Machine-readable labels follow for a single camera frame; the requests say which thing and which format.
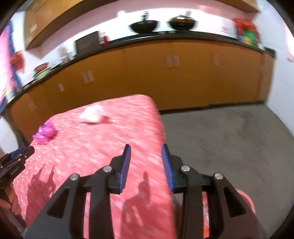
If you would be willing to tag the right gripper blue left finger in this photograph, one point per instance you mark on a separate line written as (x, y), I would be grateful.
(120, 167)

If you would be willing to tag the dark cutting board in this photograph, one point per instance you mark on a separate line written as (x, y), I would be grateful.
(87, 43)

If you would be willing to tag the black wok with handle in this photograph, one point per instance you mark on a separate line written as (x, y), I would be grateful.
(145, 25)

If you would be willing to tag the wooden cabinets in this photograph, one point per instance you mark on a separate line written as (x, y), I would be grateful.
(44, 18)
(178, 71)

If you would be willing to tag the green basin with red bowl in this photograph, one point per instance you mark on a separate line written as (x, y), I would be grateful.
(41, 69)

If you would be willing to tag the red bottle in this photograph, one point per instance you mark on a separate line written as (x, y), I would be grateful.
(104, 39)

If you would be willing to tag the clear jar with bag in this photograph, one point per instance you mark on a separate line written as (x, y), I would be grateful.
(64, 55)

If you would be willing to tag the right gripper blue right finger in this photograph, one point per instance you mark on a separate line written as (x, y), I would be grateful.
(172, 165)

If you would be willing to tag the hanging red plastic bag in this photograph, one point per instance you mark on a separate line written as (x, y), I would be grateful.
(17, 61)

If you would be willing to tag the purple plastic bag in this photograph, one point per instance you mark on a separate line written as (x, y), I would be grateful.
(46, 132)

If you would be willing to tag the person's left hand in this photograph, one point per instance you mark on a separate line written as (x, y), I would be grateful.
(12, 201)

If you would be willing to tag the wooden upper cabinets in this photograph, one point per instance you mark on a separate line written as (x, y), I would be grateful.
(44, 18)

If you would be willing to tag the small clear plastic bag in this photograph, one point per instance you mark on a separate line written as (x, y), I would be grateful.
(93, 114)

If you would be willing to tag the pink window curtain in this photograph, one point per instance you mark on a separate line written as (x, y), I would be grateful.
(10, 81)

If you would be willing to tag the red trash basket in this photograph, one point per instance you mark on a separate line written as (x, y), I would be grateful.
(244, 196)

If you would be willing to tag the orange bag with bottles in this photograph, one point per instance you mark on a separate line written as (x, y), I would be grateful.
(245, 31)

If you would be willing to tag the wooden lower cabinets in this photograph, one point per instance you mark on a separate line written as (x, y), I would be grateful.
(178, 71)

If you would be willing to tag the lidded black wok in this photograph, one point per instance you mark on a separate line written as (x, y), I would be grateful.
(183, 22)

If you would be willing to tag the red floral tablecloth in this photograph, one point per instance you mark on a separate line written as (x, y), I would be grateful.
(145, 208)

